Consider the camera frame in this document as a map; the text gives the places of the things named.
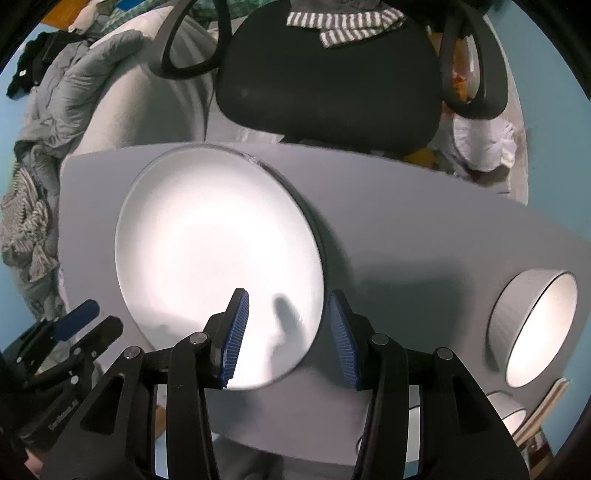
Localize white bowl with wave pattern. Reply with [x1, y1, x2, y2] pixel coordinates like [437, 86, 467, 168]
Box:
[485, 391, 528, 432]
[487, 270, 579, 388]

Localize beige clothes pile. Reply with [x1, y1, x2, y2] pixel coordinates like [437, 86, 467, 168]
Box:
[69, 0, 116, 31]

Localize green checked tablecloth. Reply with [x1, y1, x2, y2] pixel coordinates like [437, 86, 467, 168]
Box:
[92, 0, 241, 28]

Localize black clothes pile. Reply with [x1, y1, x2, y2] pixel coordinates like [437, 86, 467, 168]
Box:
[7, 32, 88, 97]

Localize orange packaging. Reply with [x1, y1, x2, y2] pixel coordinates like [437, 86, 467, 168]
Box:
[452, 60, 472, 93]

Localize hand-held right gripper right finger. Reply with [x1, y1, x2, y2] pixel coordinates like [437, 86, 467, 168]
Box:
[325, 290, 529, 480]

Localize grey white striped cloth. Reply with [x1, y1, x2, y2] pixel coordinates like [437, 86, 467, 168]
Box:
[286, 8, 407, 49]

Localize light grey sofa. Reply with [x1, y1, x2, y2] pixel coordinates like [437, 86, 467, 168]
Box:
[60, 18, 222, 158]

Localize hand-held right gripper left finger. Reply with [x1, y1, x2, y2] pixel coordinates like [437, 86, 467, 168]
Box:
[39, 288, 252, 480]

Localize dark grey sweater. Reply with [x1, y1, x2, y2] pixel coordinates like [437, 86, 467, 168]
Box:
[291, 0, 384, 14]

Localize wooden boards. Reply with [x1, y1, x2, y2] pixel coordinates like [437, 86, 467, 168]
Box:
[517, 378, 568, 444]

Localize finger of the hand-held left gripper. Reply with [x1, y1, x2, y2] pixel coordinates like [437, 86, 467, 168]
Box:
[46, 299, 101, 342]
[67, 316, 125, 370]

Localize striped grey garment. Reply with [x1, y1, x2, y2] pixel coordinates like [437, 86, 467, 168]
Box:
[0, 168, 61, 282]

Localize white plate with black rim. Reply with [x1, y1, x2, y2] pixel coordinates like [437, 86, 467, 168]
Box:
[115, 144, 326, 392]

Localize grey puffer jacket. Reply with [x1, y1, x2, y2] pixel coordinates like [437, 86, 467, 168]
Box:
[18, 30, 144, 185]

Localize white crumpled cloth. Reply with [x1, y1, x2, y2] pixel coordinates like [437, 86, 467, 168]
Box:
[452, 115, 518, 174]

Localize black office chair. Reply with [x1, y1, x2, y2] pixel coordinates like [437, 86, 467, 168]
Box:
[159, 0, 509, 146]

